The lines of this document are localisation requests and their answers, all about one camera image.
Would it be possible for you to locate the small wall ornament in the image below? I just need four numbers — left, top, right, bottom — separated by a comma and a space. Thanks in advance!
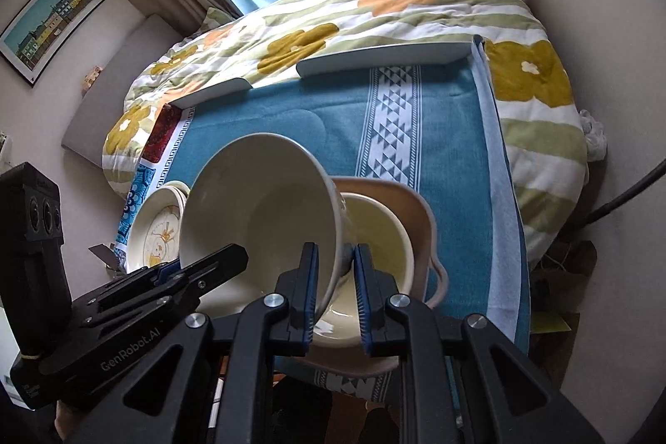
80, 65, 105, 96

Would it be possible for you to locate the green patterned pillow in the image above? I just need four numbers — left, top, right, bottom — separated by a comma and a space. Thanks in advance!
200, 7, 235, 31

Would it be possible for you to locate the ribbed white bowl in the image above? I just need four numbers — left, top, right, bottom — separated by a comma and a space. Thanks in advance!
312, 193, 417, 351

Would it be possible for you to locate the grey board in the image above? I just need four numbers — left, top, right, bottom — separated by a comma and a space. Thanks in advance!
61, 14, 185, 166

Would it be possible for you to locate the grey plate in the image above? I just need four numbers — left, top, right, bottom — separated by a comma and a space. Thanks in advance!
296, 41, 484, 79
171, 77, 254, 109

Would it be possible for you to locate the brown paper bag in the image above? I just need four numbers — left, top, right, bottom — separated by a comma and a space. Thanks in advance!
531, 241, 599, 335

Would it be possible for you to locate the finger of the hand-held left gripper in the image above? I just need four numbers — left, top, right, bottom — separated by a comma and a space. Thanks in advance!
171, 243, 249, 315
140, 261, 183, 286

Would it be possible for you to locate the floral striped blanket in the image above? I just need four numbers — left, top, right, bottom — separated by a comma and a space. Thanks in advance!
101, 0, 591, 268

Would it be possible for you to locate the patterned cloth with squares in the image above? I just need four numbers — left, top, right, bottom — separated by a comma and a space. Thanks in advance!
113, 105, 197, 263

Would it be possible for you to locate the blue woven cloth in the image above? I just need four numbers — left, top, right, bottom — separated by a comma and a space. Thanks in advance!
112, 35, 532, 416

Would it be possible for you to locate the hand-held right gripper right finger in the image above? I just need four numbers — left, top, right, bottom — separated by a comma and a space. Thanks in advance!
353, 243, 607, 444

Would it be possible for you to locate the pink bowl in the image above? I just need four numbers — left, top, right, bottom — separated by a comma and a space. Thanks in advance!
294, 176, 449, 375

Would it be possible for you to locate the framed picture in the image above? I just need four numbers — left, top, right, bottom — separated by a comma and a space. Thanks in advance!
0, 0, 107, 88

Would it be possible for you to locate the cream printed bowl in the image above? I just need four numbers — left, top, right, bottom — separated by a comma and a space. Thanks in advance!
178, 132, 355, 320

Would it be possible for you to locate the black tube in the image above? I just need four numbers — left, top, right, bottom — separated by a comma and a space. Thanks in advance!
585, 160, 666, 229

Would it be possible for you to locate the white plastic bag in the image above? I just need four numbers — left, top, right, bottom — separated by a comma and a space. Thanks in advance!
577, 108, 607, 161

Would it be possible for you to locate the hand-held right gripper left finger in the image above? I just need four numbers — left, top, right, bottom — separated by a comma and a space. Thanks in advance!
88, 242, 321, 444

